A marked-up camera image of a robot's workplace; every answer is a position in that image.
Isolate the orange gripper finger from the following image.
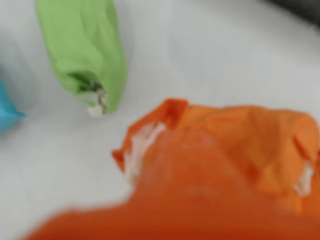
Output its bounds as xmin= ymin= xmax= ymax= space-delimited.
xmin=24 ymin=131 xmax=320 ymax=240

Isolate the orange paper ball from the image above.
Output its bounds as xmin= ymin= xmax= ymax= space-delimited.
xmin=111 ymin=98 xmax=320 ymax=216

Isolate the green paper ball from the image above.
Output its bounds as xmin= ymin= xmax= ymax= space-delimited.
xmin=36 ymin=0 xmax=128 ymax=118

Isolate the blue paper ball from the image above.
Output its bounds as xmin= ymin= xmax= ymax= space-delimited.
xmin=0 ymin=79 xmax=27 ymax=133

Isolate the long black foam strip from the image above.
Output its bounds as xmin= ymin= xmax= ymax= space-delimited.
xmin=264 ymin=0 xmax=320 ymax=27

